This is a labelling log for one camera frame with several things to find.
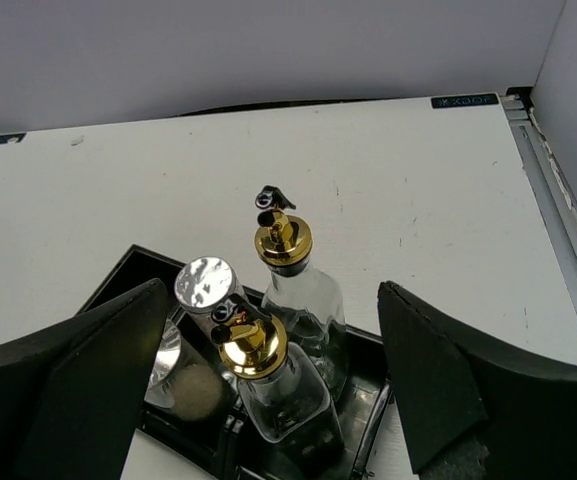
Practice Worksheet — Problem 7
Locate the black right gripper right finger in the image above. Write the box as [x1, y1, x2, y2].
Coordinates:
[378, 282, 577, 479]

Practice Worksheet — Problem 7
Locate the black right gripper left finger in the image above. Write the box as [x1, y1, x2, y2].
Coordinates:
[0, 279, 167, 479]

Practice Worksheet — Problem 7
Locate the white shaker with silver lid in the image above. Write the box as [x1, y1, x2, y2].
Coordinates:
[144, 319, 225, 422]

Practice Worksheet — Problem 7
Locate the glass bottle with dark sauce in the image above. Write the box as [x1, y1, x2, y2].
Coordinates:
[211, 294, 344, 476]

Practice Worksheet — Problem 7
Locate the clear glass oil bottle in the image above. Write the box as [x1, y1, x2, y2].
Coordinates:
[254, 185, 349, 401]

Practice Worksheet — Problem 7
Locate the black three-compartment tray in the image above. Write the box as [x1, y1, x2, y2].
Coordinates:
[77, 244, 392, 479]

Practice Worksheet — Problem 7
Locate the blue label sticker left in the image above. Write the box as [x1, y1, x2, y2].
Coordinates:
[0, 132, 27, 145]

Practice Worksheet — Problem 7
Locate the blue label sticker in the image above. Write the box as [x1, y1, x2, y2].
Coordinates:
[0, 132, 27, 145]
[430, 93, 499, 109]

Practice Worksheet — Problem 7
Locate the blue label sticker right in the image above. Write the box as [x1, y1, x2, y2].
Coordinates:
[430, 93, 499, 109]

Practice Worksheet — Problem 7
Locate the aluminium table rail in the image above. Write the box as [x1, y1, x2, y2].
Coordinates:
[501, 87, 577, 315]

